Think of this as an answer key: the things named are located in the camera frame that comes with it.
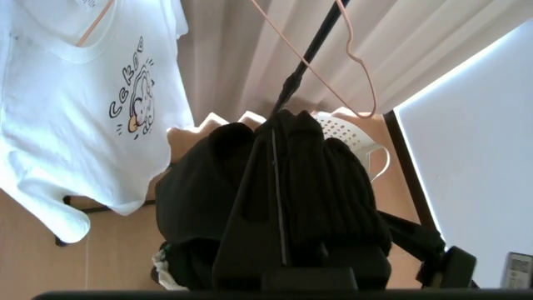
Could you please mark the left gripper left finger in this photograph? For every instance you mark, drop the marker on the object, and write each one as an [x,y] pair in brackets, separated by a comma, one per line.
[254,233]

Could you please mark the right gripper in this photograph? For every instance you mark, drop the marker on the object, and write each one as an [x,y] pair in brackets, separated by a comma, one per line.
[456,268]

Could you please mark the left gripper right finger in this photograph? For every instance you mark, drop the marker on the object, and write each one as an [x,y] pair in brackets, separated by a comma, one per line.
[370,266]

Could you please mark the black garment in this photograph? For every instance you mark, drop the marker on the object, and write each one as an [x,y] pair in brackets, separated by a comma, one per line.
[325,187]

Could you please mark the pink clothes hanger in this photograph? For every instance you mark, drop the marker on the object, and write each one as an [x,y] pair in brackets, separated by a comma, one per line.
[93,26]
[349,41]

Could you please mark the white printed t-shirt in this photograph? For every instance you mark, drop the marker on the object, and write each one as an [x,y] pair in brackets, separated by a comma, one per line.
[62,125]

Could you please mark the white laundry basket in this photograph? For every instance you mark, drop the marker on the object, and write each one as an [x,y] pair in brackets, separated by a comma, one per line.
[350,133]

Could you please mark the black clothes rack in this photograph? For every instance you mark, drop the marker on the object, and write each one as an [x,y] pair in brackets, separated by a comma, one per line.
[316,41]

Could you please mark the beige curtain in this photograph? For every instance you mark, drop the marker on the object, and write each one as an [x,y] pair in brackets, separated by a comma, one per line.
[395,50]

